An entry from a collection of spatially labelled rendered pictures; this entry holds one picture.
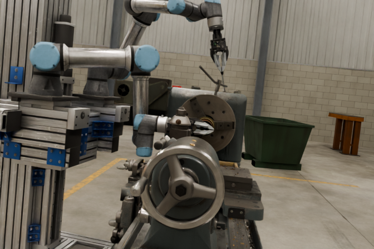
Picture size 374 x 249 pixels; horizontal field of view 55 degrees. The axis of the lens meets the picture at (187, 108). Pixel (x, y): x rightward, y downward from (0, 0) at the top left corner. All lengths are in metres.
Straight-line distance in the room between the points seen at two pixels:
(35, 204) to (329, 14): 11.48
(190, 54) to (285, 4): 3.44
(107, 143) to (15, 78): 0.59
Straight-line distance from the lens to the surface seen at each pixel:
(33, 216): 2.13
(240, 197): 1.28
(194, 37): 12.12
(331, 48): 12.54
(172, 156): 0.63
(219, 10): 1.78
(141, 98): 1.76
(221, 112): 1.90
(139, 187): 0.58
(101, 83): 2.16
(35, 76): 1.75
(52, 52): 1.58
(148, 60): 1.60
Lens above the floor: 1.25
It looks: 3 degrees down
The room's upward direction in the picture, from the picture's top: 6 degrees clockwise
